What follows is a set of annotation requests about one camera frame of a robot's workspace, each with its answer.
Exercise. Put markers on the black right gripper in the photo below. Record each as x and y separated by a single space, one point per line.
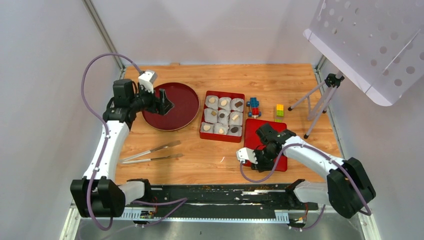
261 167

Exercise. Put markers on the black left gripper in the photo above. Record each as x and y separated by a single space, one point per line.
161 106

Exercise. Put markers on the red box lid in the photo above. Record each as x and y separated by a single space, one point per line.
252 140

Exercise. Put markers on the wooden metal food tongs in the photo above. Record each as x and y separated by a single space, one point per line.
134 159

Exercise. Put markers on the red rectangular chocolate box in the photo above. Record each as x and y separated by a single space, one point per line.
222 129

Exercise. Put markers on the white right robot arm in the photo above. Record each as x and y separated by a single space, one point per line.
347 187

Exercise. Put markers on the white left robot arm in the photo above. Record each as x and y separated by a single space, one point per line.
109 149

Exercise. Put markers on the brown square chocolate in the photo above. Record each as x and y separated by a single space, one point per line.
238 104

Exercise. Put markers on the yellow green toy block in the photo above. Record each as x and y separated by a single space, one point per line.
279 113

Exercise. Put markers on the round dark red tray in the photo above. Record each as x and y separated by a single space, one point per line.
186 106

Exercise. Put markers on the blue red toy car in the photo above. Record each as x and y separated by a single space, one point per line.
253 108

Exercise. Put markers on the grey tripod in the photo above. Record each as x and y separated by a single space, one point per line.
330 85

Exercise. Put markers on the perforated white light panel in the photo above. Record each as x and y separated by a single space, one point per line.
377 44

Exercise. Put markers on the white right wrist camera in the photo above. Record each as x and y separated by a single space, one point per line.
245 155

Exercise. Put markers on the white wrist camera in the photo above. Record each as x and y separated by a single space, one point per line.
245 155
146 81

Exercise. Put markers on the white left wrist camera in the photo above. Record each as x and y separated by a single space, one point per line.
146 81

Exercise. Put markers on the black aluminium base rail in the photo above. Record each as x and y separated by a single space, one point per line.
233 203

